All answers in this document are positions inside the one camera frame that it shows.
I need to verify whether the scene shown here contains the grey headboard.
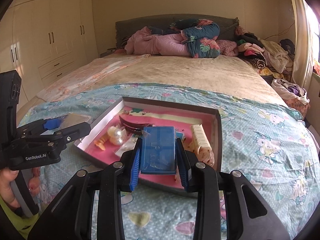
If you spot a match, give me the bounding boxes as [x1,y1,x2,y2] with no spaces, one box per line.
[115,14,239,49]

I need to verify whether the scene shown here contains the pile of clothes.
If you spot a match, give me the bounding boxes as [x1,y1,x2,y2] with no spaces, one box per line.
[235,26,296,79]

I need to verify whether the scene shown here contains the bed with beige sheet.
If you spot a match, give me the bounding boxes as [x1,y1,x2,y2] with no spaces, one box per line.
[90,55,285,105]

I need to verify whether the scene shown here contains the orange spiral hair tie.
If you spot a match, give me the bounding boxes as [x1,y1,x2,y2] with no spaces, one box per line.
[94,135,109,151]

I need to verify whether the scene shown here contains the dark floral quilt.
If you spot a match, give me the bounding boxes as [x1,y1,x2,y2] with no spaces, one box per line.
[148,18,220,59]

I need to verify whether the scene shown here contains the cream curtain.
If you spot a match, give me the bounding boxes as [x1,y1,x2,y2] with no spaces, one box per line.
[291,0,319,90]

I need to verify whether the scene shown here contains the pink quilt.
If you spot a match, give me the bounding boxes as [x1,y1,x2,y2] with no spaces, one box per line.
[124,27,191,57]

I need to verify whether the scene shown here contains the pink polka-dot bow scrunchie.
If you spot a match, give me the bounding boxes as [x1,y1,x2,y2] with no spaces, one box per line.
[192,147,215,167]

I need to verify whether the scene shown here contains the cream wardrobe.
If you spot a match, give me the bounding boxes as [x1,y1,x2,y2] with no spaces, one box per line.
[1,0,98,108]

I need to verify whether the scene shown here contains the earrings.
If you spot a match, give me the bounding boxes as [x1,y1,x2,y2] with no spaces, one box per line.
[115,137,138,157]

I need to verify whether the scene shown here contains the maroon hair comb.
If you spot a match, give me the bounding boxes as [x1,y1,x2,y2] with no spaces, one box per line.
[119,115,153,135]

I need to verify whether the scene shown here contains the person's left hand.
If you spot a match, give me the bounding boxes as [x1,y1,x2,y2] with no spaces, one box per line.
[0,167,42,210]

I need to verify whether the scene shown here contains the blue plastic box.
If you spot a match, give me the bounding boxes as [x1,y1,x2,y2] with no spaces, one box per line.
[140,126,176,175]

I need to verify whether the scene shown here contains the cream claw hair clip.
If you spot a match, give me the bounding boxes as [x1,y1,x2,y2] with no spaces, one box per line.
[190,124,212,156]

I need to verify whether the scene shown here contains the peach floral towel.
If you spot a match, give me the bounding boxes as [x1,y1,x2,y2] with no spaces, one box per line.
[36,54,150,102]

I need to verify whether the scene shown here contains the dark shallow cardboard box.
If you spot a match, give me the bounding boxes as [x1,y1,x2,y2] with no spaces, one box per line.
[73,96,222,198]

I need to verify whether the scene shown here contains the clothes heap beside bed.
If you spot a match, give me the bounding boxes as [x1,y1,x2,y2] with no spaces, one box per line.
[271,79,310,118]

